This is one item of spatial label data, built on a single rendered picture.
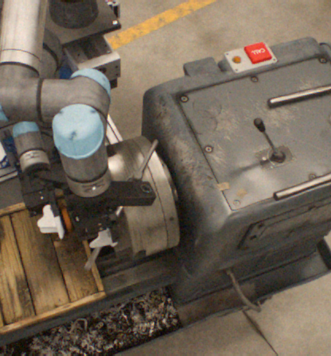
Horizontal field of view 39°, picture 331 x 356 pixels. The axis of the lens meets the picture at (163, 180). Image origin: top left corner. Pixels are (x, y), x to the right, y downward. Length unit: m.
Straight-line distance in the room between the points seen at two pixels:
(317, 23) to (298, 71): 2.13
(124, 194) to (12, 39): 0.33
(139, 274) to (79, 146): 0.76
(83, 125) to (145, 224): 0.47
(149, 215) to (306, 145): 0.43
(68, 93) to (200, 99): 0.51
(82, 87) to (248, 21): 2.60
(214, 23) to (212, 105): 2.07
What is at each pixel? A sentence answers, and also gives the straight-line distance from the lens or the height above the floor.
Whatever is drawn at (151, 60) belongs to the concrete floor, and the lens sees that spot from 2.99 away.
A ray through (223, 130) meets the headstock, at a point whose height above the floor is 1.25.
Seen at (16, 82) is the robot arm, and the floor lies 1.60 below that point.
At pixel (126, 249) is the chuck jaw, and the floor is 1.10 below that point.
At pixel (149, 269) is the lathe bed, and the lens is 1.42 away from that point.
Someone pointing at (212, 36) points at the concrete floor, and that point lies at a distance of 3.18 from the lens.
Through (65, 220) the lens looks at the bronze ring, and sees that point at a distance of 1.21.
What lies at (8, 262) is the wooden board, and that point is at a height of 0.88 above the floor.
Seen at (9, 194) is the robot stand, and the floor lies 0.21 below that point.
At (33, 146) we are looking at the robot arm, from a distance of 1.32.
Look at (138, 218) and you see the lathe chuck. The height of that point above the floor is 1.20.
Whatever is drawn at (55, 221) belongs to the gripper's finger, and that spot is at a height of 1.11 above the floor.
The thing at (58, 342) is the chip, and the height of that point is 0.58.
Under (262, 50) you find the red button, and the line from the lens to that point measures 1.36.
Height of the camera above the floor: 2.22
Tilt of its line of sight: 62 degrees down
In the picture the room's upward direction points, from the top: 8 degrees clockwise
